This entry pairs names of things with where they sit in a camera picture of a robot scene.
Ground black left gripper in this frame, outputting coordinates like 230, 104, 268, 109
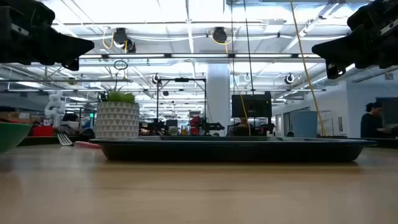
0, 0, 95, 72

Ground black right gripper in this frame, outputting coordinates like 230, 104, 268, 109
312, 0, 398, 80

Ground red-handled metal fork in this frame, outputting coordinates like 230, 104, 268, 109
57, 133, 101, 149

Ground green plate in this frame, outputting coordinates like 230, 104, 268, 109
0, 122, 32, 154

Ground dark green tray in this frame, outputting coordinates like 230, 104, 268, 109
89, 136, 377, 163

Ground person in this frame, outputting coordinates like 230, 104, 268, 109
60, 113, 82, 135
360, 101, 386, 139

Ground dark glass door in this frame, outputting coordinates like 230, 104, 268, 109
375, 96, 398, 138

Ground red bin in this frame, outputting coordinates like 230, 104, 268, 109
30, 125, 54, 137

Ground cardboard boxes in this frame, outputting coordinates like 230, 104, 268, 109
0, 111, 41, 125

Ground succulent in patterned white pot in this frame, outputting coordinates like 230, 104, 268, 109
95, 88, 140, 139

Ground black monitor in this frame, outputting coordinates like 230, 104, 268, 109
231, 91, 273, 119

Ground white pillar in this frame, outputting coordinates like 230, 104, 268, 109
206, 63, 231, 136

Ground long light bar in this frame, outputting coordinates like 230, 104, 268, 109
77, 52, 326, 60

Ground yellow hanging cable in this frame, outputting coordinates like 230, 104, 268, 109
290, 0, 326, 136

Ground black cable ring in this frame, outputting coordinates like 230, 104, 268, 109
113, 59, 129, 71

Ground black ceiling cable reel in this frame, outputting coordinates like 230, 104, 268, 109
212, 26, 228, 44
112, 27, 137, 54

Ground black hanging cable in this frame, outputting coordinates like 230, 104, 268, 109
243, 0, 255, 95
230, 0, 236, 94

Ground black aluminium table frame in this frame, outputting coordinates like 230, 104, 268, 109
18, 135, 398, 149

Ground black gantry frame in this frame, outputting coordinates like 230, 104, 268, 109
156, 77, 208, 127

